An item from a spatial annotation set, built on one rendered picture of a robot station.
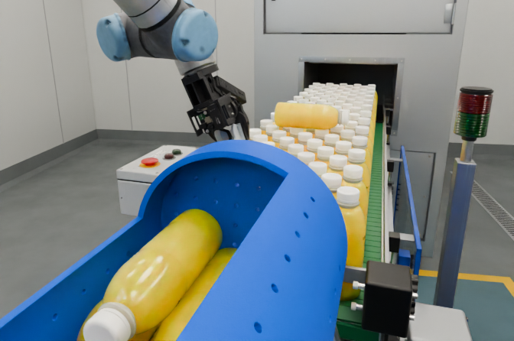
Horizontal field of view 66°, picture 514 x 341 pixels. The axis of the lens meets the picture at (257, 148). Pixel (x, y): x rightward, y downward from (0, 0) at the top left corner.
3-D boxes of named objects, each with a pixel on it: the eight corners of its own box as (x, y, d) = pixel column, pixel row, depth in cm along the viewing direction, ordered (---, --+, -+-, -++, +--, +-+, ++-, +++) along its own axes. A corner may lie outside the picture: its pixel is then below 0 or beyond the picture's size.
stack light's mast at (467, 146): (452, 164, 85) (463, 89, 81) (447, 155, 91) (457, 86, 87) (484, 166, 84) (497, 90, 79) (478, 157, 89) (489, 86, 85)
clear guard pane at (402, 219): (394, 429, 95) (417, 250, 81) (389, 258, 167) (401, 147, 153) (396, 430, 95) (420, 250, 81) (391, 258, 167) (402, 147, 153)
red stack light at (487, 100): (459, 113, 82) (461, 94, 81) (453, 108, 88) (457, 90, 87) (493, 115, 80) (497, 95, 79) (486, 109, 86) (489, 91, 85)
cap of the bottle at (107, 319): (91, 323, 38) (77, 337, 36) (105, 297, 36) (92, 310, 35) (123, 349, 37) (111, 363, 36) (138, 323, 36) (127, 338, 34)
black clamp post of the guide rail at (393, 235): (385, 272, 81) (388, 237, 79) (385, 264, 84) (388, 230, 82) (396, 274, 81) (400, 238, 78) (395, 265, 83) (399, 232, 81)
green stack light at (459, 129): (455, 136, 84) (459, 113, 82) (450, 129, 90) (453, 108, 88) (489, 138, 82) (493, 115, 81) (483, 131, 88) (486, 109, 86)
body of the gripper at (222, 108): (197, 140, 76) (171, 81, 74) (215, 128, 84) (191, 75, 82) (231, 128, 73) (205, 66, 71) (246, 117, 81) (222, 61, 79)
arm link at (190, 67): (183, 54, 81) (217, 39, 78) (193, 76, 82) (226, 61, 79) (165, 58, 74) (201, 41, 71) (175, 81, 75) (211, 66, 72)
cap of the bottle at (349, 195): (333, 201, 70) (333, 192, 69) (341, 194, 73) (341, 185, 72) (354, 206, 68) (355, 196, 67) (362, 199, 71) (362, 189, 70)
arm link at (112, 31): (121, 16, 59) (180, 3, 66) (86, 16, 66) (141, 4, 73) (135, 68, 62) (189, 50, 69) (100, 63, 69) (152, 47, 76)
